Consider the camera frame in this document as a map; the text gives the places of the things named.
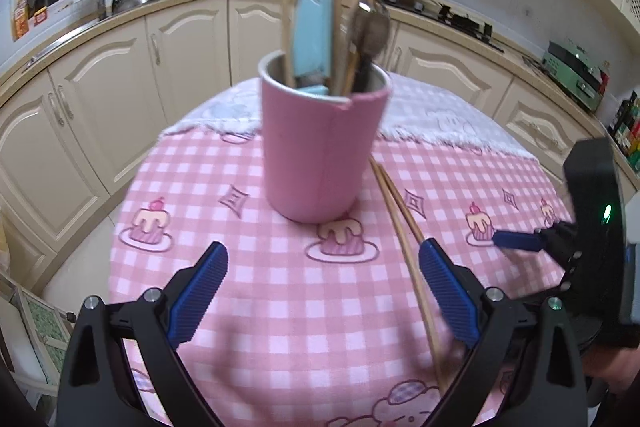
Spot bunch of wooden chopsticks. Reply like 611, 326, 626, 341
277, 0, 393, 96

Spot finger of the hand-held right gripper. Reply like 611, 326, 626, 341
492, 221, 577, 269

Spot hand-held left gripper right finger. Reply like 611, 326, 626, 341
419, 239, 590, 427

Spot pink utensil cup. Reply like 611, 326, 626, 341
257, 51, 392, 224

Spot pink checked tablecloth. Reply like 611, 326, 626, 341
107, 74, 576, 427

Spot dark sauce bottle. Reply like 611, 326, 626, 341
625, 91, 640, 158
609, 99, 629, 146

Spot green countertop appliance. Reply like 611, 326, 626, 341
542, 41, 610, 113

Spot person's right hand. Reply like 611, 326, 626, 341
582, 347, 640, 396

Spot cream base cabinets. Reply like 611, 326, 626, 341
0, 0, 640, 270

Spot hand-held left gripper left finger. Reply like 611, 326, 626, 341
56, 241, 230, 427

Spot black gas stove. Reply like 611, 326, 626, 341
345, 0, 506, 54

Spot cream chair with green cushion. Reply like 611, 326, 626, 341
0, 269, 77, 409

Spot light blue sheathed knife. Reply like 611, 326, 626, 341
291, 0, 334, 96

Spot steel spoon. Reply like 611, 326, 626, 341
349, 0, 392, 94

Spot wooden chopstick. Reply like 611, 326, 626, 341
368, 158, 451, 397
376, 163, 428, 245

